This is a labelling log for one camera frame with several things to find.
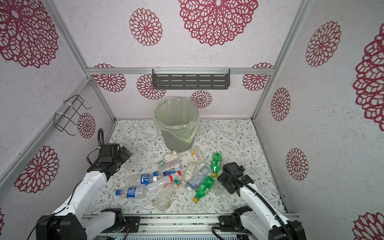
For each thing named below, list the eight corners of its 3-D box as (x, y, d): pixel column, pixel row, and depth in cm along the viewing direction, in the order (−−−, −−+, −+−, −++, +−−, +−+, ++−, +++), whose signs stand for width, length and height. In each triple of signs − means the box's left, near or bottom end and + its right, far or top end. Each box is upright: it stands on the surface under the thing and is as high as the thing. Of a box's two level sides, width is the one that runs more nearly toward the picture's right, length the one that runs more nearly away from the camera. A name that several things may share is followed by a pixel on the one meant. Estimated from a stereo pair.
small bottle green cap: (163, 169, 92) (162, 166, 89) (159, 164, 95) (158, 160, 92) (179, 157, 98) (179, 154, 95) (175, 152, 100) (175, 149, 97)
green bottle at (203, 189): (190, 199, 83) (190, 196, 79) (207, 177, 91) (208, 174, 87) (198, 206, 81) (198, 203, 77) (215, 183, 89) (216, 180, 85)
